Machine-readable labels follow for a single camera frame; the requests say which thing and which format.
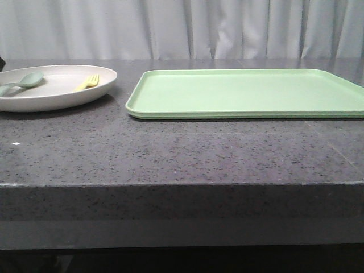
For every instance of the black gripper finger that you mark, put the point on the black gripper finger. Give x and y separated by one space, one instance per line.
2 64

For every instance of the beige round plate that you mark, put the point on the beige round plate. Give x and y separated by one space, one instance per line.
57 89

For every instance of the yellow plastic fork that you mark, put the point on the yellow plastic fork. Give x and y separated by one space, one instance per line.
89 82

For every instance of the pale green spoon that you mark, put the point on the pale green spoon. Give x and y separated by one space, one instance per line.
29 81

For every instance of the white curtain backdrop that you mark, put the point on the white curtain backdrop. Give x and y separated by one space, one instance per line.
181 29

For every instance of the light green serving tray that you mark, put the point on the light green serving tray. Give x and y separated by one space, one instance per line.
244 93

